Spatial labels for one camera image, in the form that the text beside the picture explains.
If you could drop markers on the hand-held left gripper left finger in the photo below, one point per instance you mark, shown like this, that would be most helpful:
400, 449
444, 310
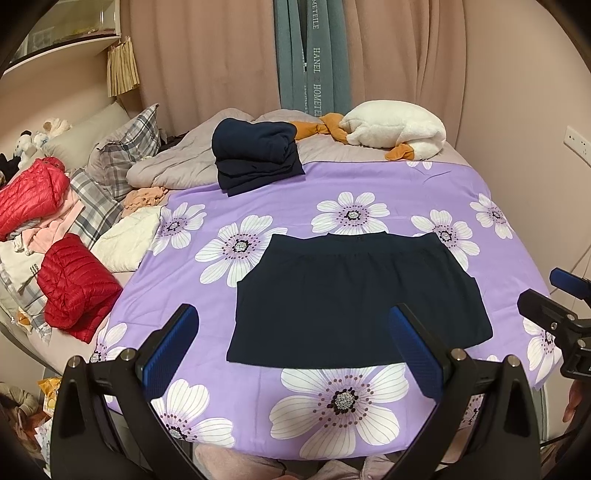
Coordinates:
171, 350

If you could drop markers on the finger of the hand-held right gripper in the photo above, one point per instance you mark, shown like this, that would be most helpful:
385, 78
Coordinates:
565, 279
540, 302

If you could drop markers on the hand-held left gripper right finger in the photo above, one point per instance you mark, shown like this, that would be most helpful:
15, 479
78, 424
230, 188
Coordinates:
413, 353

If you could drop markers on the navy zip jacket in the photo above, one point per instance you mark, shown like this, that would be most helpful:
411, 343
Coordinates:
351, 300

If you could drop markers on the folded navy clothes stack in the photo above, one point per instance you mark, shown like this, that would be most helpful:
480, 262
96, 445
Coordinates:
254, 147

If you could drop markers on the person's right hand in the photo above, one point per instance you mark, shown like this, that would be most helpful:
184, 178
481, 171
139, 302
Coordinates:
579, 399

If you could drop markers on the folded red down jacket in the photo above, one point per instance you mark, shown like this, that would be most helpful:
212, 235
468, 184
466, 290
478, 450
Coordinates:
74, 286

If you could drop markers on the cream folded garment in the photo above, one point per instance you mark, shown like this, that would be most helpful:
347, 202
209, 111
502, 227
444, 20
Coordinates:
129, 240

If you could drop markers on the yellow snack bag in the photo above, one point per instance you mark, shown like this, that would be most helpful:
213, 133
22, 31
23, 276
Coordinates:
50, 392

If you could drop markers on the peach cloth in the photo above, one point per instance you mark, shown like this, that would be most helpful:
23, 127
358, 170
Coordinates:
145, 198

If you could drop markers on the grey cloth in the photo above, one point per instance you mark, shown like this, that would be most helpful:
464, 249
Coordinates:
18, 399

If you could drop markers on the grey plaid pillow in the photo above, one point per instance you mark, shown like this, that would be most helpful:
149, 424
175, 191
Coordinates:
99, 203
120, 152

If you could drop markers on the pink garment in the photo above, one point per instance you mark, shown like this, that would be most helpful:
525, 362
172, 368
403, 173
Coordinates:
60, 221

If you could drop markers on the white printed garment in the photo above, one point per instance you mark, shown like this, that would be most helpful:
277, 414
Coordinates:
18, 267

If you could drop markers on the purple floral bedsheet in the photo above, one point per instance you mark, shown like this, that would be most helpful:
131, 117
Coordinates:
277, 198

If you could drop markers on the grey-pink quilt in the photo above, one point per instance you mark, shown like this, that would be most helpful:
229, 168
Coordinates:
184, 161

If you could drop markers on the white goose plush toy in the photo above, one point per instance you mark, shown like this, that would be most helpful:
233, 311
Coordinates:
392, 124

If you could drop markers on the dark cloth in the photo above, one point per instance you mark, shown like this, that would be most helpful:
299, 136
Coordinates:
9, 167

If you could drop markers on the cream plush toy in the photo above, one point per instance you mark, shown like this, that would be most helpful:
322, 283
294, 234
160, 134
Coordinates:
57, 128

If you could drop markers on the white spotted plush dog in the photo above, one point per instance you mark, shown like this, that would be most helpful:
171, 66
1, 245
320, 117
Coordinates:
25, 144

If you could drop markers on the beige hanging tassel cloth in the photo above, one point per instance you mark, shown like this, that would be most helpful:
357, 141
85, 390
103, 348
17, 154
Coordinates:
122, 69

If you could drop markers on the grey-green curtain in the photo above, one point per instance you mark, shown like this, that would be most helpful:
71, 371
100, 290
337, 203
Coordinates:
291, 55

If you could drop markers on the white wall socket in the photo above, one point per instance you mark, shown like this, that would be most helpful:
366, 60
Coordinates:
578, 142

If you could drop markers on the white wall shelf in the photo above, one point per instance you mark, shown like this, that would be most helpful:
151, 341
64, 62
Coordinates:
69, 41

